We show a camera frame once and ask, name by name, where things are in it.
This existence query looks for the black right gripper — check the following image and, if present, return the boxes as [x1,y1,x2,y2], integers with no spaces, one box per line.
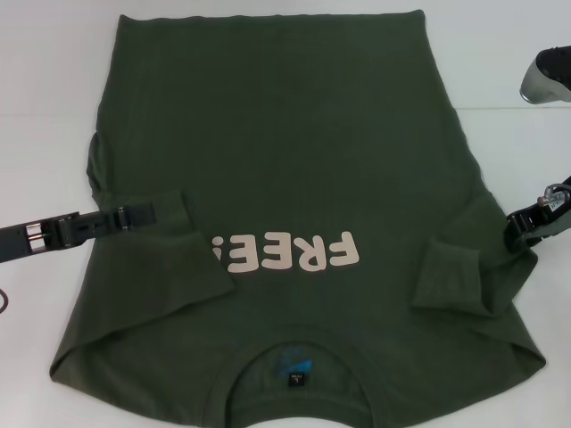
[503,174,571,251]

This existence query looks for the small silver metal connector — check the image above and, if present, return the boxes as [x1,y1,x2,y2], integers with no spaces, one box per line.
[536,183,559,210]

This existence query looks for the dark green FREE! t-shirt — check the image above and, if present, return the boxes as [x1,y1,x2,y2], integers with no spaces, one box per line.
[48,9,549,428]

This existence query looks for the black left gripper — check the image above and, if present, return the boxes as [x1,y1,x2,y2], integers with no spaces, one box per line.
[0,201,157,265]

